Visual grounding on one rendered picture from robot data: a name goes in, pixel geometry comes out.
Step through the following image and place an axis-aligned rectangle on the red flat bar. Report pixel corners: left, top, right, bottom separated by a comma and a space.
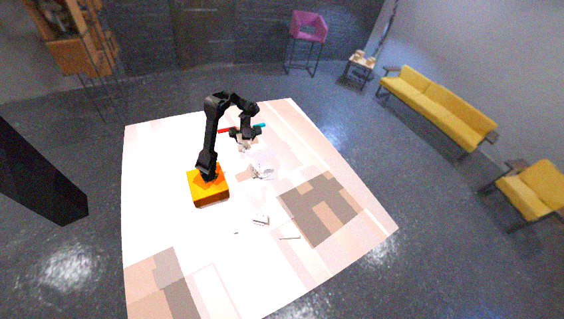
217, 126, 237, 133

